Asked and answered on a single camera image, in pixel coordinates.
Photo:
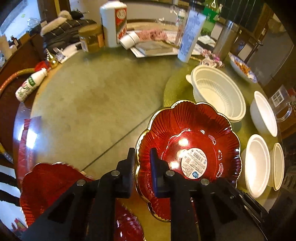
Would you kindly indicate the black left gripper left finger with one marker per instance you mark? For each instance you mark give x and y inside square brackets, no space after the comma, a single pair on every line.
[86,211]

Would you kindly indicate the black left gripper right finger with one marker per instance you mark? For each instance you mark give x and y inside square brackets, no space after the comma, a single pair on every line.
[204,210]

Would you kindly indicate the large red wedding plate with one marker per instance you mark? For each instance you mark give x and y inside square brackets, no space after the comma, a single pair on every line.
[47,182]

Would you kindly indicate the small cream plastic bowl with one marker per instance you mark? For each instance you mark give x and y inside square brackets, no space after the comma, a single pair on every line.
[277,167]

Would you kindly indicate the small red gold-rimmed plate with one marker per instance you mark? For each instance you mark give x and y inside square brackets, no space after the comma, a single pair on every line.
[195,140]

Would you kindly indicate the white foam bowl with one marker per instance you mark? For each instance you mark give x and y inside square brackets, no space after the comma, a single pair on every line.
[255,172]
[262,115]

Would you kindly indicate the cream ribbed plastic bowl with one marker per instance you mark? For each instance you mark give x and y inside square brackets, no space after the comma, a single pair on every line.
[213,86]

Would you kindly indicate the green round table mat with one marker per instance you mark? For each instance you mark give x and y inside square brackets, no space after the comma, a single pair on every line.
[178,88]

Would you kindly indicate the clear glass pitcher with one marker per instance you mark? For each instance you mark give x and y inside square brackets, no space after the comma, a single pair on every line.
[280,101]

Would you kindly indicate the white green milk bottle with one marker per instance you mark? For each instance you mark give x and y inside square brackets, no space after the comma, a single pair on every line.
[30,84]

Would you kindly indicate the blue white food plate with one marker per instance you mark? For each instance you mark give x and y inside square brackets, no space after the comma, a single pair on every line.
[242,69]

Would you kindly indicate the pink wrapped candies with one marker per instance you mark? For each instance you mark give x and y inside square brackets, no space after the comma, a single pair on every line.
[211,60]

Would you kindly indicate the orange hula hoop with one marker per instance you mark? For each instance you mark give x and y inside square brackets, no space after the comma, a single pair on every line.
[14,76]

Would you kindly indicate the stainless steel thermos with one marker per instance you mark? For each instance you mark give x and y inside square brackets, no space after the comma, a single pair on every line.
[226,40]

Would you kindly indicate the book with pink cloth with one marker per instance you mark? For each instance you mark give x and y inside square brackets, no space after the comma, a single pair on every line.
[152,43]

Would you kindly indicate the amber glass jar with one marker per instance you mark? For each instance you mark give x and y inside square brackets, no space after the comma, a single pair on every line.
[91,38]

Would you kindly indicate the small white cup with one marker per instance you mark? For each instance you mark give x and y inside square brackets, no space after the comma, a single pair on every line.
[129,40]

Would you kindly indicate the black fur-trimmed jacket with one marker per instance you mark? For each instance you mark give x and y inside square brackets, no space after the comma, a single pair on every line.
[63,31]

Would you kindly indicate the dark wooden chair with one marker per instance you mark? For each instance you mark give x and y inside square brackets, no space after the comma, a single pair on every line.
[248,41]

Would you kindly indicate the clear glass bottle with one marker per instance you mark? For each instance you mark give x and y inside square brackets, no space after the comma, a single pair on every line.
[180,23]

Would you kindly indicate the green plastic bottle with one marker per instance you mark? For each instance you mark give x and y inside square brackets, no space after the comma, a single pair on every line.
[212,10]

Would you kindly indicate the white red liquor bottle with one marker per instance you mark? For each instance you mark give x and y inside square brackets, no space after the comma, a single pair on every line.
[113,18]

